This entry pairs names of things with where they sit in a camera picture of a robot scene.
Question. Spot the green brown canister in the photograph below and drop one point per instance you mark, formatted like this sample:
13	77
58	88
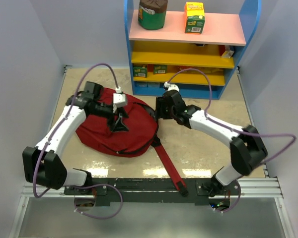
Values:
152	13

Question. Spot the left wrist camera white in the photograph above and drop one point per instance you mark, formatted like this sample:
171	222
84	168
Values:
119	98

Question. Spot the red backpack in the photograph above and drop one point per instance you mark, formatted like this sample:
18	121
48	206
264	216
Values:
142	135

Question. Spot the orange green box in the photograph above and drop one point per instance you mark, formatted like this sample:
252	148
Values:
194	17

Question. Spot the small green box left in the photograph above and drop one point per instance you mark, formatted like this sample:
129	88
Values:
140	71

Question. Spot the small green box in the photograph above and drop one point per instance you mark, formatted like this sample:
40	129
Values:
140	71
159	69

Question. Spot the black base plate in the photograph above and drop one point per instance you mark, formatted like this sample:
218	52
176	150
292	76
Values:
152	190

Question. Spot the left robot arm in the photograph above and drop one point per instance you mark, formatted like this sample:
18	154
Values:
42	163

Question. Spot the orange snack packet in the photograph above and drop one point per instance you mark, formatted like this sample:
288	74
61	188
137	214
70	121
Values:
185	69

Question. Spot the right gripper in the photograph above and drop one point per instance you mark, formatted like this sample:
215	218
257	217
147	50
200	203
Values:
160	105

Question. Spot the red white small box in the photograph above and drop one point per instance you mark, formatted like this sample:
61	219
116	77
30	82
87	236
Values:
227	54

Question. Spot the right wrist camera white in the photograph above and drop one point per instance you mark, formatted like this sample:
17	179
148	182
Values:
169	86

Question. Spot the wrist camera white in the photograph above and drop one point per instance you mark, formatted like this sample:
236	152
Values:
119	98
169	86

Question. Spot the small green box right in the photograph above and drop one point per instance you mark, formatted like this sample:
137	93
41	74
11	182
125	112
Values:
159	69

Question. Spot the blue colourful shelf unit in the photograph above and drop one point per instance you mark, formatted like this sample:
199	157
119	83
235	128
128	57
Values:
171	46

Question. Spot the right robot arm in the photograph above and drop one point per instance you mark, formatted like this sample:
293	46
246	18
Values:
247	149

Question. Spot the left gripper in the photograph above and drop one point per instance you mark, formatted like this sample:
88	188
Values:
118	124

